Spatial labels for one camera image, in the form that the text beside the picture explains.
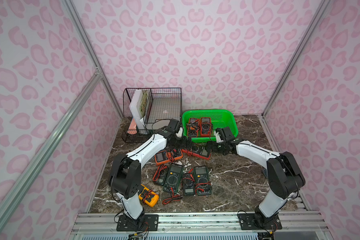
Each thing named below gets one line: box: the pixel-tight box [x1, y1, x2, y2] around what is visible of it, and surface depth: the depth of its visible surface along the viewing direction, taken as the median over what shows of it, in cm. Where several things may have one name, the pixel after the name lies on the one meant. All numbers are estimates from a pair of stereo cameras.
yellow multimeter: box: [138, 184, 160, 208], surface depth 80 cm
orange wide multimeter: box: [154, 148, 183, 166], surface depth 95 cm
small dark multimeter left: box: [152, 163, 169, 186], surface depth 88 cm
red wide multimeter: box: [181, 143, 211, 160], surface depth 97 cm
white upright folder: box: [129, 89, 149, 134], surface depth 98 cm
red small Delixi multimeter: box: [200, 117, 212, 137], surface depth 109 cm
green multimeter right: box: [193, 165, 212, 196], surface depth 85 cm
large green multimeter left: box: [163, 163, 184, 194], surface depth 87 cm
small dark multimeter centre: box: [182, 173, 196, 196], surface depth 84 cm
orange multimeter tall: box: [186, 118, 200, 138], surface depth 109 cm
